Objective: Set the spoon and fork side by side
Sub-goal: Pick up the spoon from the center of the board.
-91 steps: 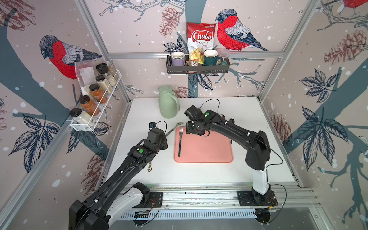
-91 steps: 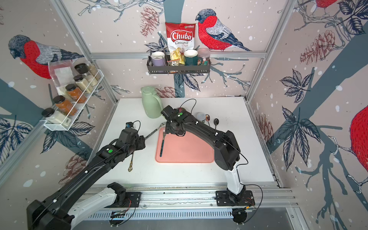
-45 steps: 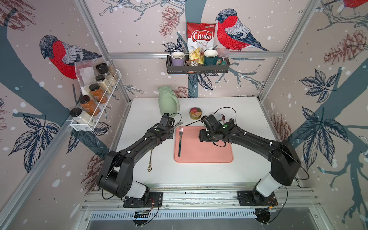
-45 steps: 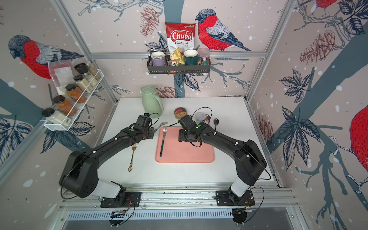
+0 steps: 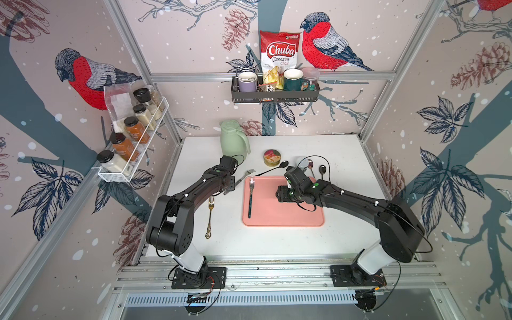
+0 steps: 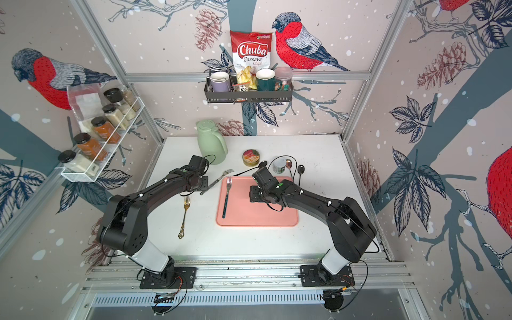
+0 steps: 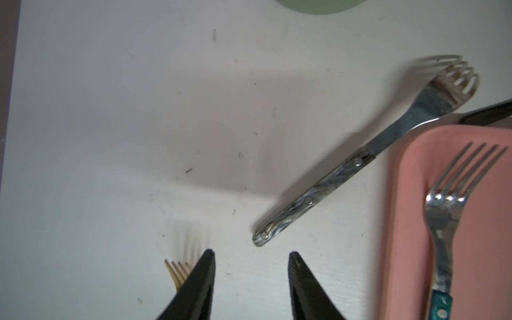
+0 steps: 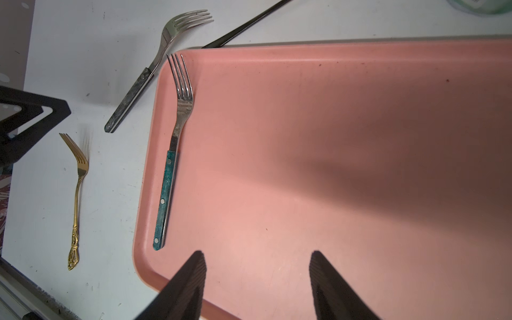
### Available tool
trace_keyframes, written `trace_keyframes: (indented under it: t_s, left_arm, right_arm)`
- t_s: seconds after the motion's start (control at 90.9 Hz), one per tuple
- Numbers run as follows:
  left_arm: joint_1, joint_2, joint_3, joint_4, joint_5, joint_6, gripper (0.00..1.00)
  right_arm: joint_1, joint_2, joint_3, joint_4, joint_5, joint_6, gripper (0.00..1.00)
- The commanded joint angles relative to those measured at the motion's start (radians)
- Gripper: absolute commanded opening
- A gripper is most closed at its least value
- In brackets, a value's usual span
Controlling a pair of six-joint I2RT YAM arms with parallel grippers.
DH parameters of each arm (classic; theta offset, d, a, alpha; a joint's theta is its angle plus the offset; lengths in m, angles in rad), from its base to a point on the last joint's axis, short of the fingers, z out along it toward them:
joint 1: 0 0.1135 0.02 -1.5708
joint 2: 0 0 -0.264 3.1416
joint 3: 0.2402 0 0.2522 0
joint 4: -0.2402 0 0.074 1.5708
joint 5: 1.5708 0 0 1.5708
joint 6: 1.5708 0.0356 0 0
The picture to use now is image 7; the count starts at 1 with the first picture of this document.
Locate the green thermos jug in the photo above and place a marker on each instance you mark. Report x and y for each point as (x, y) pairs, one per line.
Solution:
(320, 7)

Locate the teal handle fork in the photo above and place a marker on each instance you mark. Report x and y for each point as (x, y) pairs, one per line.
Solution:
(444, 206)

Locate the pink plastic tray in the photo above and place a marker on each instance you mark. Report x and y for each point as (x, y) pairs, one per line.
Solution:
(482, 249)

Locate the black spoon by can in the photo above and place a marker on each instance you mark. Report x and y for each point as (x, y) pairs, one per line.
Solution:
(487, 115)

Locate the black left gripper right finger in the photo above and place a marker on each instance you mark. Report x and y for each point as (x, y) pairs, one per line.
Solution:
(308, 299)

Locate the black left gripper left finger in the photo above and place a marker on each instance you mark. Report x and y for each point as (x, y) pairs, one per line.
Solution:
(193, 301)

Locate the grey marble handle fork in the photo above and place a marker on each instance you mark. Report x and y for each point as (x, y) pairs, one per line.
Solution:
(449, 90)

